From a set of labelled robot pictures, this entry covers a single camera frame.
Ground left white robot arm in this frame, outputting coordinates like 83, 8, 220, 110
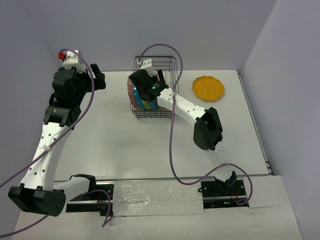
8, 63, 106, 217

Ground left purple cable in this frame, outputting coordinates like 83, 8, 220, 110
0, 47, 114, 238

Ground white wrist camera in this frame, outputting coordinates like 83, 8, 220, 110
58, 51, 86, 73
137, 58, 156, 77

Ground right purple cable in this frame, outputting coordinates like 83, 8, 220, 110
138, 44, 254, 206

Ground black wire dish rack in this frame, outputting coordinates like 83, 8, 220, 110
130, 55, 179, 119

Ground silver tape strip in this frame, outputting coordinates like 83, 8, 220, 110
112, 180, 204, 217

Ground purple cable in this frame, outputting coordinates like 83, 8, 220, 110
0, 47, 114, 238
138, 44, 254, 206

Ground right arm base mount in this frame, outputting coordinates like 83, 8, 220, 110
197, 179, 249, 209

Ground pink dotted plate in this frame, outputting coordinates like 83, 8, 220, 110
127, 78, 139, 110

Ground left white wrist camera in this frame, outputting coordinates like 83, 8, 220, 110
58, 51, 86, 73

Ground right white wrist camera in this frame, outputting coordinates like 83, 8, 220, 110
137, 58, 156, 77

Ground orange dotted plate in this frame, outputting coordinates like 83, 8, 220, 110
192, 75, 225, 102

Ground blue dotted plate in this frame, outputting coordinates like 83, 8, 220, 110
148, 101, 159, 110
133, 85, 145, 110

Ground green dotted plate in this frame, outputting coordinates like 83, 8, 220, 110
141, 100, 151, 110

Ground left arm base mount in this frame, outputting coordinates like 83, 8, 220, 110
65, 181, 115, 217

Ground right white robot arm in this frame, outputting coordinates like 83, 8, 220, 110
128, 69, 232, 186

